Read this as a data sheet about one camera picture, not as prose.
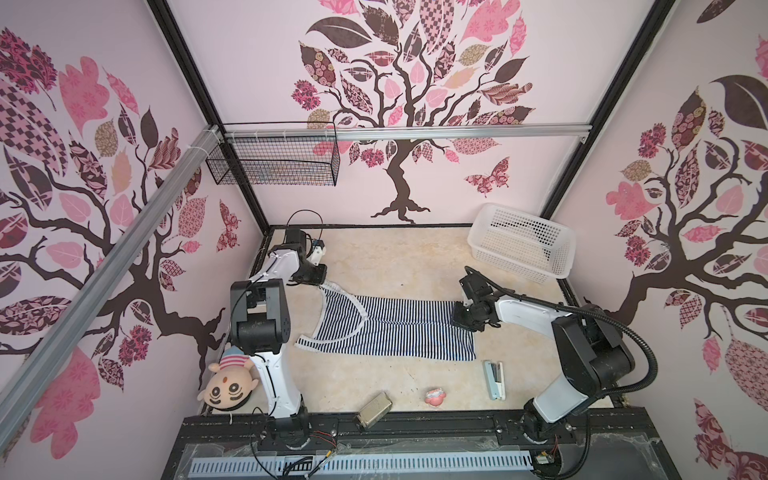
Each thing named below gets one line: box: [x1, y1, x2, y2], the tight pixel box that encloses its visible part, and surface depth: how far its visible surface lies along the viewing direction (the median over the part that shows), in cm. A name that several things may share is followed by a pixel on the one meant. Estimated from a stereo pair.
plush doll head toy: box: [197, 345, 260, 410], surface depth 75 cm
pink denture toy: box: [425, 388, 446, 407], surface depth 77 cm
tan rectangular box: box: [353, 392, 393, 430], surface depth 76 cm
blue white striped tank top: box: [294, 284, 476, 361], surface depth 94 cm
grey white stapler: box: [483, 360, 507, 401], surface depth 81 cm
